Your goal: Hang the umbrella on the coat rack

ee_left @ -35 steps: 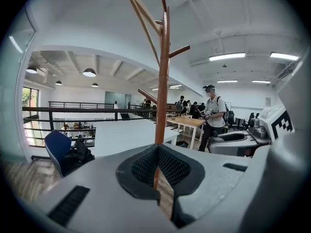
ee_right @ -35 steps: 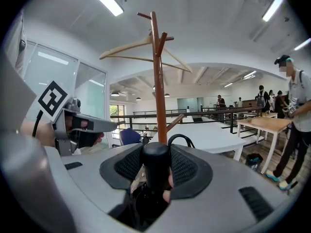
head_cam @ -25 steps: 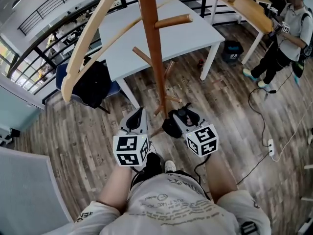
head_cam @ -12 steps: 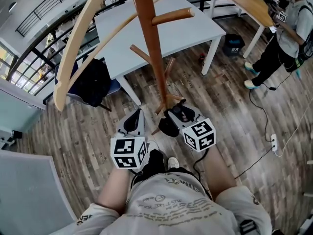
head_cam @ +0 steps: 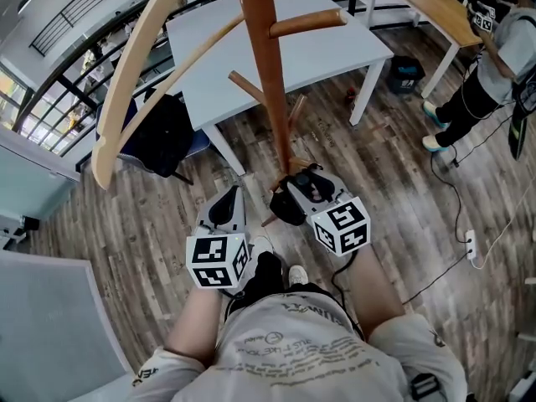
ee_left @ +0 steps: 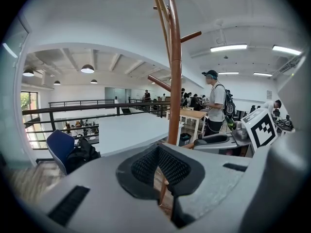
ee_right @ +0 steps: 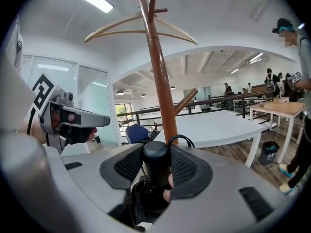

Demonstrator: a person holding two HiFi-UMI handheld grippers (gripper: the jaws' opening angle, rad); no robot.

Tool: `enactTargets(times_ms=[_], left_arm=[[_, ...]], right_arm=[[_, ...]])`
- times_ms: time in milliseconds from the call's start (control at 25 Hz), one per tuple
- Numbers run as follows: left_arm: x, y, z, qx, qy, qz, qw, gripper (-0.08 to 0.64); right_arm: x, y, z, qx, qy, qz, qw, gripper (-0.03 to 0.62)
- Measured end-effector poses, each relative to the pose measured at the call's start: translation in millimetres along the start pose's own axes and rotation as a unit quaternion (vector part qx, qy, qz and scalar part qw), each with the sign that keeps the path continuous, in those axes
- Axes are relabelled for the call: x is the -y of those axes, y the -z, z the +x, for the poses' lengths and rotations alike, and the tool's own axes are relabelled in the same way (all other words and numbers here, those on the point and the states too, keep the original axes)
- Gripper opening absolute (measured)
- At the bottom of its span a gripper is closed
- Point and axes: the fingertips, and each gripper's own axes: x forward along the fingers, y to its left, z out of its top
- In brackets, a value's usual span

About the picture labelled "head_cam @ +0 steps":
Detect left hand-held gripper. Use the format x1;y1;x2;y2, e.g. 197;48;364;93
185;184;251;291

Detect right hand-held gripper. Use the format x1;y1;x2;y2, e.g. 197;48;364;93
286;168;372;257

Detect brown wooden coat stand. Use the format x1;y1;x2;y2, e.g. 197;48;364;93
228;0;349;228

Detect person's right forearm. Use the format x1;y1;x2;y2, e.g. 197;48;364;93
347;243;406;343

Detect person's left forearm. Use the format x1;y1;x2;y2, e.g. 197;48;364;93
165;285;223;368

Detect person's left white shoe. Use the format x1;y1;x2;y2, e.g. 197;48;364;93
250;235;273;259

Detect person's white shoe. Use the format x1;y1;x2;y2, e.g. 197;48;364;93
288;265;310;286
250;235;273;259

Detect person's black trousers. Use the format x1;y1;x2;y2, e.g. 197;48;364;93
228;251;332;313

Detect person's right white shoe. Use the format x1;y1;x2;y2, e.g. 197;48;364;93
288;265;310;286

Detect blue chair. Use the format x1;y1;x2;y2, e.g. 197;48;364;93
95;94;213;186

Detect person's white printed shirt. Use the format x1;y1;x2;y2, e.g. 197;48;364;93
129;291;468;402

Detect black waste bin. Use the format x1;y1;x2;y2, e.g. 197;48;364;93
389;55;426;95

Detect white square table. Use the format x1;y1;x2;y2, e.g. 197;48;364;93
165;0;394;178

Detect frosted glass partition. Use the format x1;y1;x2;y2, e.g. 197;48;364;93
0;249;135;402

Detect dark round bag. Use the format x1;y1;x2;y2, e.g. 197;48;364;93
508;111;528;162

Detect light wooden clothes hanger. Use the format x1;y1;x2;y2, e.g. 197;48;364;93
90;0;317;191

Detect wooden top white-legged table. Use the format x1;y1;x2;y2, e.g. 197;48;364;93
366;0;485;100

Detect black straight metal railing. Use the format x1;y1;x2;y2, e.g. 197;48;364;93
28;0;126;56

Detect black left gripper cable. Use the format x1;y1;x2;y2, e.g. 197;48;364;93
221;289;246;322

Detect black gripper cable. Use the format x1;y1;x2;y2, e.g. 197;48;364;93
332;251;365;341
221;289;246;322

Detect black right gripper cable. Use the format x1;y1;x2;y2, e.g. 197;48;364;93
332;251;365;341

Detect black floor cable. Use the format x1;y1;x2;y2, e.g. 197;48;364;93
430;142;469;245
401;251;469;305

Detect white floor cable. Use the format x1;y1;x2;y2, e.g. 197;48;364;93
472;173;536;270

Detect black strap buckle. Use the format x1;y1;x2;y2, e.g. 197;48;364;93
410;373;441;401

